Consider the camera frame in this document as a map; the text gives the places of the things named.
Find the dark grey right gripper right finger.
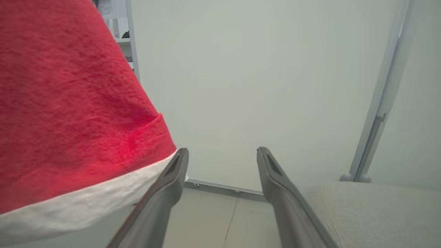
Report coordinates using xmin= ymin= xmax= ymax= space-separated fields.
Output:
xmin=256 ymin=147 xmax=341 ymax=248

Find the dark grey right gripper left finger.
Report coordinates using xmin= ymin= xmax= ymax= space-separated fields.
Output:
xmin=106 ymin=147 xmax=189 ymax=248

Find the red shorts white hem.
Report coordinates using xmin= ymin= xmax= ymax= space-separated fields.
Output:
xmin=0 ymin=0 xmax=178 ymax=247

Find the beige fabric seat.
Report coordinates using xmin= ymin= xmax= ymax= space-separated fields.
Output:
xmin=300 ymin=181 xmax=441 ymax=248

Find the white partition panel edge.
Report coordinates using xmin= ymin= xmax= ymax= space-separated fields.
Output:
xmin=126 ymin=0 xmax=141 ymax=81

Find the white shelf with items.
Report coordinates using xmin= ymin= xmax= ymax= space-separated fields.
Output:
xmin=95 ymin=0 xmax=135 ymax=69

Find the grey partition base rail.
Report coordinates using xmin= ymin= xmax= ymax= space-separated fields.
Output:
xmin=184 ymin=178 xmax=266 ymax=202

